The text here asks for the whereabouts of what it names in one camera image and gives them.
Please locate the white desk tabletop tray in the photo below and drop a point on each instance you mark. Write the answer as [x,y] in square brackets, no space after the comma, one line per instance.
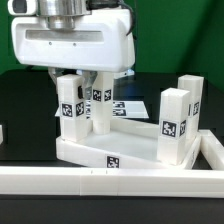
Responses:
[129,145]

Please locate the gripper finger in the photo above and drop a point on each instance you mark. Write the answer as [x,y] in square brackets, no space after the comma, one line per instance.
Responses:
[54,73]
[88,79]

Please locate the fiducial marker sheet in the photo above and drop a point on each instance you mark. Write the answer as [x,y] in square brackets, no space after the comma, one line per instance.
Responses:
[119,109]

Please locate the white fixture wall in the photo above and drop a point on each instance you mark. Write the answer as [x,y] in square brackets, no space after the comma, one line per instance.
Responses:
[24,180]

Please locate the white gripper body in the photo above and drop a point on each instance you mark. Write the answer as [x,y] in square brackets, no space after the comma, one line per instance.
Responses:
[99,42]

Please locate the white block left edge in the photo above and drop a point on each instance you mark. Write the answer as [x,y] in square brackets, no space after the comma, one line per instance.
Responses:
[1,134]

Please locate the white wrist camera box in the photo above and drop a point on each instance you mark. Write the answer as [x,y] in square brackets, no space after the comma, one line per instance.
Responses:
[22,7]

